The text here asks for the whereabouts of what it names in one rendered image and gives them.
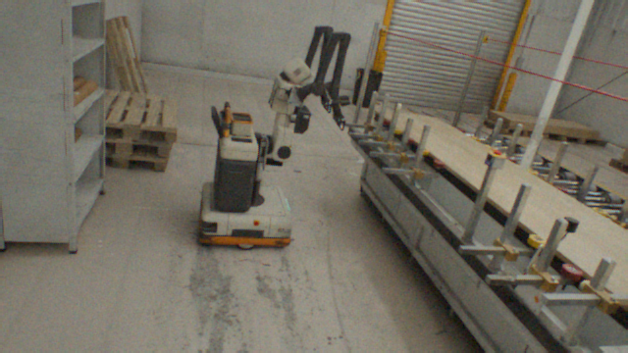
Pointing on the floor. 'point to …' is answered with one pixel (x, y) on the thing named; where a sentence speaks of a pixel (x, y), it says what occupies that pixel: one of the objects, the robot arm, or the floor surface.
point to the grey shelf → (49, 119)
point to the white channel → (556, 81)
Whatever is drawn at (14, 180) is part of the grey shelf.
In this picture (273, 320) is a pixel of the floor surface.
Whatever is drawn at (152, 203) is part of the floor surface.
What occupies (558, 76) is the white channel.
